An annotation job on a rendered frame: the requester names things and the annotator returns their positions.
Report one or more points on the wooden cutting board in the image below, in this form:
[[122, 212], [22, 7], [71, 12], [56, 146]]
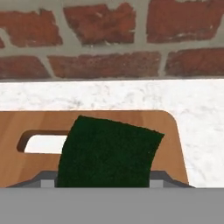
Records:
[[172, 151]]

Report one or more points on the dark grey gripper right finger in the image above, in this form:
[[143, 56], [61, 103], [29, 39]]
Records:
[[163, 179]]

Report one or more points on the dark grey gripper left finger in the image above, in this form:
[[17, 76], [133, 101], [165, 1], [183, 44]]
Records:
[[43, 180]]

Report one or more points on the dark green sponge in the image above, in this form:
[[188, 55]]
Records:
[[108, 151]]

